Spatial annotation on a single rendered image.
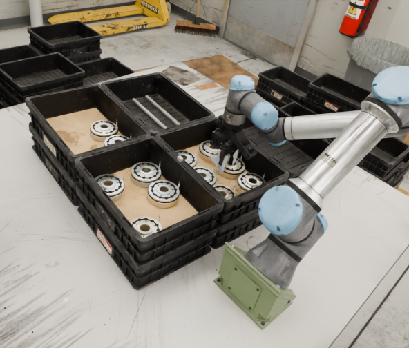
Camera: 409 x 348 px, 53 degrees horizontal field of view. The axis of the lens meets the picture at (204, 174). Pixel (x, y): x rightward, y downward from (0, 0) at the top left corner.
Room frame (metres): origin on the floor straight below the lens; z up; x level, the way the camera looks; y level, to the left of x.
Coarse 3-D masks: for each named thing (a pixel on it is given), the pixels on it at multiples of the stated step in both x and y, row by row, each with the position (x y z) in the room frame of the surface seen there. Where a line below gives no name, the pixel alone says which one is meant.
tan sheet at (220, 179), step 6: (186, 150) 1.28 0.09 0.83; (192, 150) 1.29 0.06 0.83; (198, 156) 1.25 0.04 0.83; (198, 162) 1.22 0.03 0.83; (204, 162) 1.22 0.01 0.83; (210, 162) 1.23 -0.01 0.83; (210, 168) 1.19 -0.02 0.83; (216, 174) 1.17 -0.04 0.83; (216, 180) 1.14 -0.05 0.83; (222, 180) 1.14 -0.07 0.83; (228, 180) 1.15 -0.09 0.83; (234, 180) 1.16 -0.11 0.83; (234, 186) 1.12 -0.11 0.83
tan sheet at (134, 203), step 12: (132, 192) 0.99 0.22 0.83; (144, 192) 1.00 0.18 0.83; (120, 204) 0.92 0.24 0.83; (132, 204) 0.93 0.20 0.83; (144, 204) 0.94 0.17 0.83; (180, 204) 0.98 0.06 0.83; (132, 216) 0.88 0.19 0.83; (156, 216) 0.90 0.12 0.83; (168, 216) 0.91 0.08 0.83; (180, 216) 0.92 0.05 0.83
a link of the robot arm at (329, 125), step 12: (288, 120) 1.15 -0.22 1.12; (300, 120) 1.14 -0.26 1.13; (312, 120) 1.12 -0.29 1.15; (324, 120) 1.11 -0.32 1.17; (336, 120) 1.10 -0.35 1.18; (348, 120) 1.09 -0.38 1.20; (276, 132) 1.13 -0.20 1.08; (288, 132) 1.12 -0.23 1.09; (300, 132) 1.11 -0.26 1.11; (312, 132) 1.10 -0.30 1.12; (324, 132) 1.09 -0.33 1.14; (336, 132) 1.08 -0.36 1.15; (408, 132) 1.01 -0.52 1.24; (276, 144) 1.16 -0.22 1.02
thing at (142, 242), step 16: (128, 144) 1.10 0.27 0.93; (160, 144) 1.14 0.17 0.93; (80, 160) 0.98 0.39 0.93; (176, 160) 1.07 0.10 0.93; (192, 176) 1.01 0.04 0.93; (96, 192) 0.86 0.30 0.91; (208, 192) 0.95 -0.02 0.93; (112, 208) 0.80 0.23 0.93; (128, 224) 0.75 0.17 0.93; (176, 224) 0.79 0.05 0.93; (192, 224) 0.82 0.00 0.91; (144, 240) 0.71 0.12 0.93
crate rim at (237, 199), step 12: (204, 120) 1.35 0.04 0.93; (168, 132) 1.22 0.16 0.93; (168, 144) 1.15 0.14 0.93; (252, 144) 1.26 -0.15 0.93; (264, 156) 1.20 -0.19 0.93; (192, 168) 1.05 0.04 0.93; (204, 180) 1.00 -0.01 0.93; (276, 180) 1.08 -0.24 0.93; (216, 192) 0.96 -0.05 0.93; (252, 192) 0.99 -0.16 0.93; (228, 204) 0.92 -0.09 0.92
